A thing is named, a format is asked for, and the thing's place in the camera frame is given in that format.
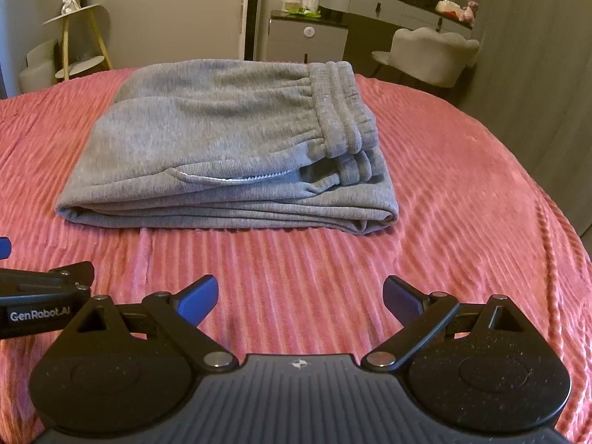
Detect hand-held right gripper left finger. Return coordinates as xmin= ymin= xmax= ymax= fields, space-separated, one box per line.
xmin=74 ymin=275 xmax=238 ymax=373

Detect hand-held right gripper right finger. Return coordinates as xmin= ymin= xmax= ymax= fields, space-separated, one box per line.
xmin=361 ymin=275 xmax=525 ymax=373

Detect grey sweat pants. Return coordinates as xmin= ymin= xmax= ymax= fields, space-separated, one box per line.
xmin=55 ymin=58 xmax=400 ymax=236

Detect pink ribbed blanket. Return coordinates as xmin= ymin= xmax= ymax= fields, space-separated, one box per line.
xmin=0 ymin=67 xmax=592 ymax=444

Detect grey upholstered stool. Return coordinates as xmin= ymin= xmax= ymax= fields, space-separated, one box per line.
xmin=18 ymin=38 xmax=62 ymax=87

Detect round two-tier side table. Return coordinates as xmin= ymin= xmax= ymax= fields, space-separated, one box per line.
xmin=43 ymin=3 xmax=114 ymax=82

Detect grey shell-back chair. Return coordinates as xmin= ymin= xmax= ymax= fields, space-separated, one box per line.
xmin=371 ymin=27 xmax=482 ymax=90

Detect grey curtain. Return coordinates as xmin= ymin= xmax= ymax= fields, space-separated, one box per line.
xmin=455 ymin=0 xmax=592 ymax=250

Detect grey nightstand cabinet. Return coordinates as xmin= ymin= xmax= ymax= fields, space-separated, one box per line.
xmin=267 ymin=9 xmax=349 ymax=64

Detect grey vanity desk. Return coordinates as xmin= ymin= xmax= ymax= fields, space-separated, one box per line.
xmin=318 ymin=0 xmax=475 ymax=79

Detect white and red plush toy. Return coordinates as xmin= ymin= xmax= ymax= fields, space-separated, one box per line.
xmin=435 ymin=0 xmax=464 ymax=20

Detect pink plush toy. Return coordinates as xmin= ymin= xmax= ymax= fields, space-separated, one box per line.
xmin=459 ymin=0 xmax=480 ymax=27

